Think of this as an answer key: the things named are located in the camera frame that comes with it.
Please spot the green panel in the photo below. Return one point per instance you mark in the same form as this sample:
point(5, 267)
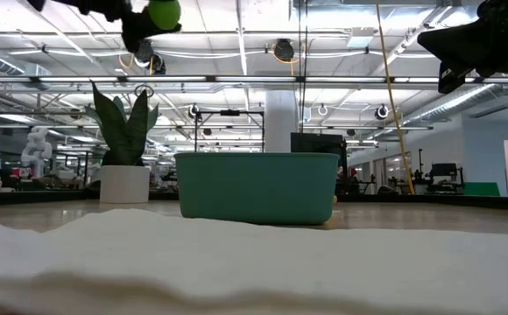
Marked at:
point(481, 189)

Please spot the green lime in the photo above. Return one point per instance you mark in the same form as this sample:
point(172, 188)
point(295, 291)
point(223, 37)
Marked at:
point(164, 13)

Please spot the black gantry frame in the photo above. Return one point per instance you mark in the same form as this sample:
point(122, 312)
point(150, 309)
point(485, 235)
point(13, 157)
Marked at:
point(230, 113)

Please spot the silver ventilation duct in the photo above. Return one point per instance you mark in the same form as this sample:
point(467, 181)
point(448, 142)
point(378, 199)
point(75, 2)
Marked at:
point(455, 102)

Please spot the black machine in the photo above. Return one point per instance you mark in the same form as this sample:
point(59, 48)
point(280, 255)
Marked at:
point(444, 170)

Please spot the green plastic container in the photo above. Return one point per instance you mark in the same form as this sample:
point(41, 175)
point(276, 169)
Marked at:
point(258, 188)

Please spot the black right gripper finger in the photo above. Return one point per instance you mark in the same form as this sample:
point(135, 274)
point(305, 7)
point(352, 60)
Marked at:
point(460, 54)
point(460, 37)

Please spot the black aluminium table frame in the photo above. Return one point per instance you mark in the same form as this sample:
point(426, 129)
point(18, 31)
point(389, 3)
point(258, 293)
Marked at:
point(433, 200)

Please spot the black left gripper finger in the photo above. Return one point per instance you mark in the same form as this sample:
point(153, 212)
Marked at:
point(135, 39)
point(136, 17)

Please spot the black monitor screen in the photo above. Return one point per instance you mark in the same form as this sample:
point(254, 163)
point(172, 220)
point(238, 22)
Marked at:
point(319, 143)

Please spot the snake plant in white pot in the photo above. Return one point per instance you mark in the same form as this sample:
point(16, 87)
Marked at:
point(124, 184)

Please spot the white folded cloth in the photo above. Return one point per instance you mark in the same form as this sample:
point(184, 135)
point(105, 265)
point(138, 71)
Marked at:
point(254, 271)

